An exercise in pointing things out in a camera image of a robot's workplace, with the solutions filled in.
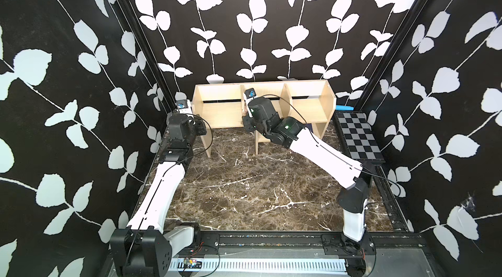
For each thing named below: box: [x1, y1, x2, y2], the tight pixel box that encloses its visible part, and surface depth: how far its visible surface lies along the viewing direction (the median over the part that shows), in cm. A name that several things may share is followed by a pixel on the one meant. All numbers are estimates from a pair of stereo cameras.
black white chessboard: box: [334, 111, 386, 163], surface depth 106 cm
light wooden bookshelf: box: [191, 79, 338, 158], surface depth 85 cm
